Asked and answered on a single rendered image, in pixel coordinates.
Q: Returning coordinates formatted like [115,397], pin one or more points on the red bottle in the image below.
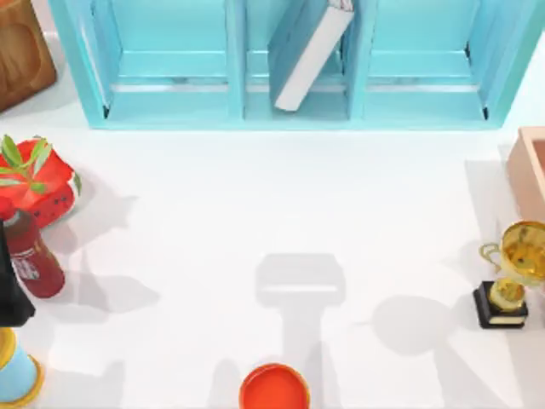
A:
[36,264]

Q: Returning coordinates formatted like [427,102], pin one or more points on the salmon shallow box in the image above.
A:
[530,179]

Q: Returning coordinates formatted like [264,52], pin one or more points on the orange round coaster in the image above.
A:
[274,389]

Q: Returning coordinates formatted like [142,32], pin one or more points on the blue book white pages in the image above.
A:
[306,64]

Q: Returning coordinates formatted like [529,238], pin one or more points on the blue and yellow cup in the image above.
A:
[15,375]

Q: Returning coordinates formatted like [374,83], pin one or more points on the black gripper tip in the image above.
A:
[12,294]

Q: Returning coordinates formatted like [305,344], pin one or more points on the red watermelon plant pot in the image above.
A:
[47,187]

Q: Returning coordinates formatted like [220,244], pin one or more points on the gold trophy black base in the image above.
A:
[513,272]

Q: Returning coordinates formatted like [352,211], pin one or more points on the wooden cupboard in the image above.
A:
[21,55]

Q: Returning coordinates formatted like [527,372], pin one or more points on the light blue rack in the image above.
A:
[170,68]

